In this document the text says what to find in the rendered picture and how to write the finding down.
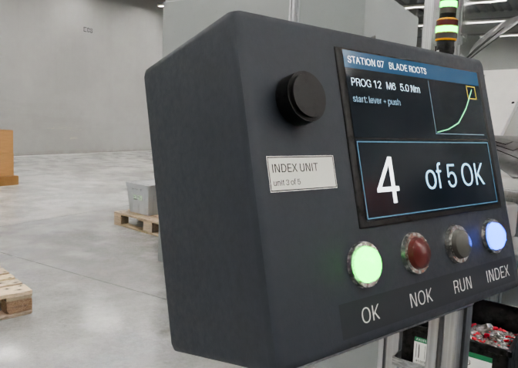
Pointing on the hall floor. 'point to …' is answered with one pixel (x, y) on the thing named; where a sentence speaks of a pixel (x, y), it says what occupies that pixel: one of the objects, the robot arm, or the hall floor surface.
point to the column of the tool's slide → (428, 14)
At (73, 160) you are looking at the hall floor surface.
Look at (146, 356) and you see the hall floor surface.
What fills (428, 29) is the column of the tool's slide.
